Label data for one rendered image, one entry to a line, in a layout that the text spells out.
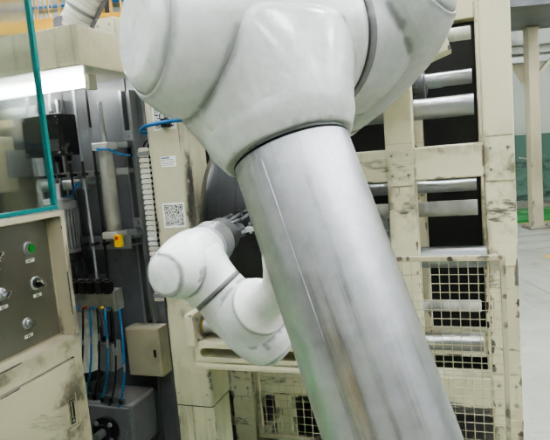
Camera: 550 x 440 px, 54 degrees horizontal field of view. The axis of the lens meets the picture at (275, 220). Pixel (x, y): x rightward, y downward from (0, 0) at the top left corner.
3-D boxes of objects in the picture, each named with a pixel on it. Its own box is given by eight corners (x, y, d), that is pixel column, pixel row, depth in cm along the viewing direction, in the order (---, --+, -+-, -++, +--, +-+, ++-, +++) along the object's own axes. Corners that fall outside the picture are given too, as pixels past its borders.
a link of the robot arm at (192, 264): (168, 246, 107) (214, 294, 107) (124, 274, 93) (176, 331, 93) (202, 211, 103) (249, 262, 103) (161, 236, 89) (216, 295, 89)
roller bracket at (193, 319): (186, 348, 154) (182, 314, 153) (240, 308, 191) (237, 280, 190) (196, 348, 153) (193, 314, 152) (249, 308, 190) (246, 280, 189)
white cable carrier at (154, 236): (154, 301, 170) (137, 147, 165) (162, 297, 175) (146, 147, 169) (167, 301, 169) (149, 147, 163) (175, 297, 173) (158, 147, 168)
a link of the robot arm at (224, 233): (179, 227, 106) (192, 218, 111) (187, 271, 108) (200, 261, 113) (221, 225, 103) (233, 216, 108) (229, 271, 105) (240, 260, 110)
